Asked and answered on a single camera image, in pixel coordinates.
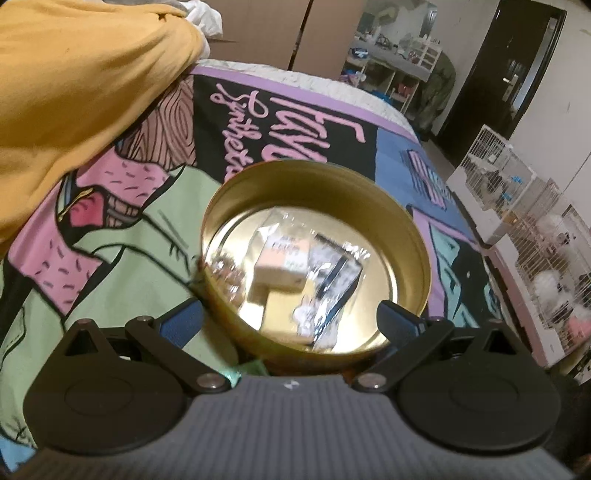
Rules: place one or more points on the white soap packet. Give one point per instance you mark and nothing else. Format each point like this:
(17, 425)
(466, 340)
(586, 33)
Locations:
(283, 263)

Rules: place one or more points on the colourful printed bed cover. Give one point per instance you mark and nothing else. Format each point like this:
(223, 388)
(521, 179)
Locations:
(118, 238)

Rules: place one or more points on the round gold tin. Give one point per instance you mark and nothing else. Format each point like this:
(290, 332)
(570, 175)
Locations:
(365, 248)

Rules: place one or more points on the green jacket hanging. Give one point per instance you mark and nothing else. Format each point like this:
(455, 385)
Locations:
(434, 96)

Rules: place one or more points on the white pillow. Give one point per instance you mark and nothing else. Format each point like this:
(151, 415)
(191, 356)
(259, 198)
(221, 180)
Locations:
(207, 20)

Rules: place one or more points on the green foil sachet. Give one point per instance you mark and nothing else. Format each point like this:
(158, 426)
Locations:
(251, 368)

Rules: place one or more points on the shelf unit with clutter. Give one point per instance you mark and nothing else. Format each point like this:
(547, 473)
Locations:
(390, 71)

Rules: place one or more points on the white wire pet cage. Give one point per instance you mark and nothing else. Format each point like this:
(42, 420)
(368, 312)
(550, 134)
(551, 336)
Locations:
(535, 239)

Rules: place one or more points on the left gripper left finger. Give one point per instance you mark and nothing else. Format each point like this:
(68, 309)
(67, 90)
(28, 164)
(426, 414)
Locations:
(160, 341)

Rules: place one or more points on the brown wooden wardrobe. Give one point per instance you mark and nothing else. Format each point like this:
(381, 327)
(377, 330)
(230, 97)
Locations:
(310, 37)

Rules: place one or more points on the dark door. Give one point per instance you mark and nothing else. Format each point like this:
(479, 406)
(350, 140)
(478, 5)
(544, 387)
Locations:
(505, 76)

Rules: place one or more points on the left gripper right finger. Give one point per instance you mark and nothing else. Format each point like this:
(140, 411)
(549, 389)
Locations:
(415, 340)

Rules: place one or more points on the yellow fleece blanket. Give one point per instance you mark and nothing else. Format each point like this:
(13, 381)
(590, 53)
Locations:
(74, 76)

